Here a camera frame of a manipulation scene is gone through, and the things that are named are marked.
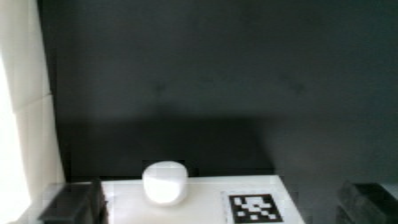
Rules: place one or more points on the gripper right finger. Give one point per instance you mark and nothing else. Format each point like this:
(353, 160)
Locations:
(369, 204)

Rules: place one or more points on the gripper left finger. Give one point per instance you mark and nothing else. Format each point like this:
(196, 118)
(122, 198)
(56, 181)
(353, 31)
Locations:
(79, 205)

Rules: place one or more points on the white front drawer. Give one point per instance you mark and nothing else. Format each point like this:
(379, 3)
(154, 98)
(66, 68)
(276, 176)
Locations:
(228, 200)

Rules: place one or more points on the white front border rail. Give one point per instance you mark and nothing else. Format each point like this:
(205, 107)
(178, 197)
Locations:
(31, 168)

